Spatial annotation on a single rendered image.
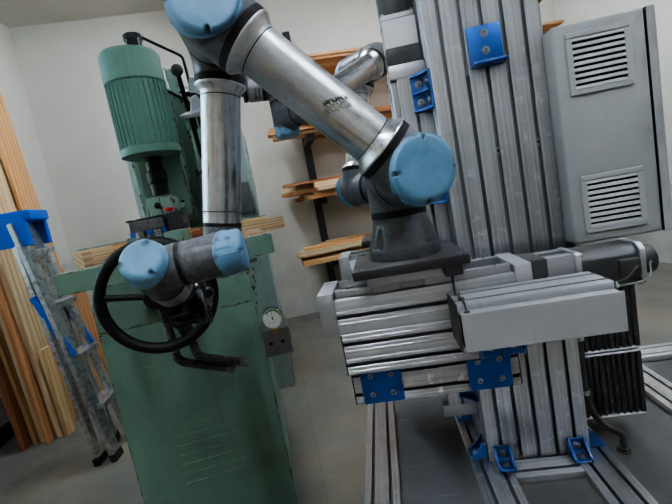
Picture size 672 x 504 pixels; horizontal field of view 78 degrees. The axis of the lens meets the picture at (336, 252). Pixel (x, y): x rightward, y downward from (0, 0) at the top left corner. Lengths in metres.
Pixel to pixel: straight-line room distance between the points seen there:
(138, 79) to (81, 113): 2.62
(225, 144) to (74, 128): 3.24
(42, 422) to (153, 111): 1.85
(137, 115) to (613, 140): 1.23
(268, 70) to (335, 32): 3.31
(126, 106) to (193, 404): 0.89
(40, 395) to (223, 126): 2.16
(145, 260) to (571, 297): 0.69
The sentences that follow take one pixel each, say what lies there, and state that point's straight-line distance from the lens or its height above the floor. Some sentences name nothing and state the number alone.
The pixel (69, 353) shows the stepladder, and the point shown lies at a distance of 2.16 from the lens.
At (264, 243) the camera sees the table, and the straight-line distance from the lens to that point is 1.24.
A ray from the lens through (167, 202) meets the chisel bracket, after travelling 1.38.
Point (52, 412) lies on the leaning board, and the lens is 2.76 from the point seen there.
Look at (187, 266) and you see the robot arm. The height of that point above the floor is 0.90.
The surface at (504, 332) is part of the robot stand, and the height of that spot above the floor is 0.69.
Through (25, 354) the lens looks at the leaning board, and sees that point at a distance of 2.71.
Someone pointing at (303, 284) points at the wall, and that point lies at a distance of 3.73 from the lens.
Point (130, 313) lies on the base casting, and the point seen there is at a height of 0.75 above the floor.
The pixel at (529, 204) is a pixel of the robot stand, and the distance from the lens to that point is 1.07.
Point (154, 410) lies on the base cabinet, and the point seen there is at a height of 0.46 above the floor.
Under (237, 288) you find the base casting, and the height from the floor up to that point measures 0.76.
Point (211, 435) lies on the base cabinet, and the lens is 1.41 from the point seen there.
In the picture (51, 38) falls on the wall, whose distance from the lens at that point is 4.23.
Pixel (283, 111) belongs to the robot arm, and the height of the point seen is 1.24.
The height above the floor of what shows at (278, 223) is 0.92.
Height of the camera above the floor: 0.96
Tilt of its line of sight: 7 degrees down
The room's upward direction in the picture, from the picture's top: 11 degrees counter-clockwise
